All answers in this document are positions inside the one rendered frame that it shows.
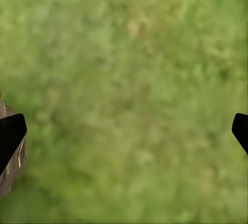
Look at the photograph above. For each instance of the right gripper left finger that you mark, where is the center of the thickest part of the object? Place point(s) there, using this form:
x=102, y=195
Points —
x=12, y=131

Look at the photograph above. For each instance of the wicker basket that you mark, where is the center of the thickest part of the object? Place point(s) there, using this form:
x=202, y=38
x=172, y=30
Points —
x=18, y=160

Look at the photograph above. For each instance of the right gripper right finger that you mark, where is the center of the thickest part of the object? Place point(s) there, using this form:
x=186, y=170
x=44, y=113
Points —
x=240, y=130

